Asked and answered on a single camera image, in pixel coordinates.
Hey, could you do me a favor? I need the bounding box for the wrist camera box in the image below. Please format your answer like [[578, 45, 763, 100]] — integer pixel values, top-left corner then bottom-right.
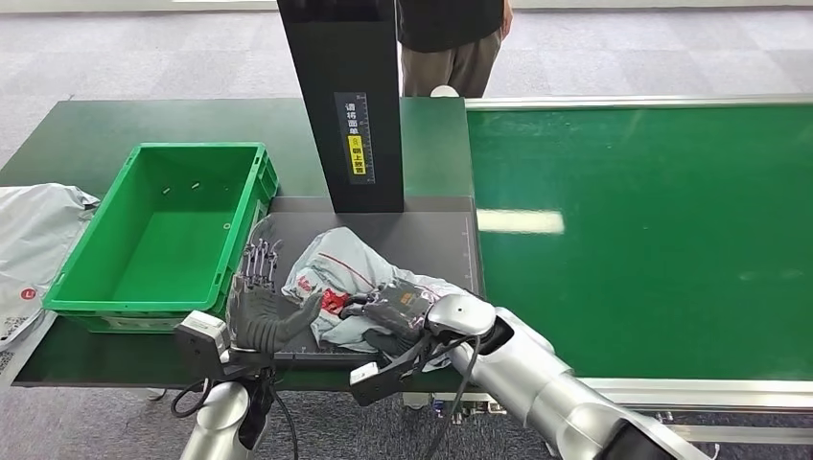
[[348, 351, 434, 408], [174, 310, 231, 382]]

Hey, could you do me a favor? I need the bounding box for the green plastic crate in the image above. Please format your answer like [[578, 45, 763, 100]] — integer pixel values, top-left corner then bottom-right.
[[42, 142, 280, 335]]

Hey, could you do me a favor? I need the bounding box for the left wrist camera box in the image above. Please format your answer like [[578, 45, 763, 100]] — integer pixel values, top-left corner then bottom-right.
[[174, 310, 231, 382]]

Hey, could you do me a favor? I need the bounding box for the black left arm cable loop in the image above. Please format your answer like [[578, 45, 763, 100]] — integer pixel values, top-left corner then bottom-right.
[[169, 379, 212, 420]]

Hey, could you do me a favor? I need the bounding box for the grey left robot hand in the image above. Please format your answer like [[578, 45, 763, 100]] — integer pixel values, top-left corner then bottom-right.
[[227, 238, 323, 355]]

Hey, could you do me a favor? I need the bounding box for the grey plastic mailer package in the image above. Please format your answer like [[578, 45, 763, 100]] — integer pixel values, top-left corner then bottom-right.
[[282, 226, 473, 374]]

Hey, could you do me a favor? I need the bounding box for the black inbound scanner machine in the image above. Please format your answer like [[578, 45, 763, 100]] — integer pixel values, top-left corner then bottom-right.
[[250, 0, 489, 374]]

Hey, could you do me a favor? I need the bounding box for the grey-white plastic bag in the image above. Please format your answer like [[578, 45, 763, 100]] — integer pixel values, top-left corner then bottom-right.
[[0, 183, 102, 308]]

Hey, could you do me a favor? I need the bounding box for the white mailer with red logo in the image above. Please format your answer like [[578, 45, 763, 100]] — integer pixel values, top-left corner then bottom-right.
[[0, 279, 59, 390]]

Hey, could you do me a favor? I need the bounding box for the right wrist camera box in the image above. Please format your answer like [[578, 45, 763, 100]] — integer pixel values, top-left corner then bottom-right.
[[348, 351, 434, 408]]

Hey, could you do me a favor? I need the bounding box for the black left arm hanging cable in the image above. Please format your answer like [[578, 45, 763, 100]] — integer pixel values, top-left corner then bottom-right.
[[271, 390, 300, 460]]

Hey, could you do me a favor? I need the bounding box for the green conveyor belt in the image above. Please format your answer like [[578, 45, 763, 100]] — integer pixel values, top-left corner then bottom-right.
[[464, 93, 813, 446]]

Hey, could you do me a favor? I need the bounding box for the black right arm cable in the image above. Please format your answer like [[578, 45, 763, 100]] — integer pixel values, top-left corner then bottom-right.
[[419, 334, 484, 460]]

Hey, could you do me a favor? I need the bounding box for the dark green table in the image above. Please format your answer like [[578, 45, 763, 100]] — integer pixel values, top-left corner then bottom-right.
[[0, 96, 498, 393]]

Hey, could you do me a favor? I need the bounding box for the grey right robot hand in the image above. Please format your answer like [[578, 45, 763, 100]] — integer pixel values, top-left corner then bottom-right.
[[338, 279, 446, 358]]

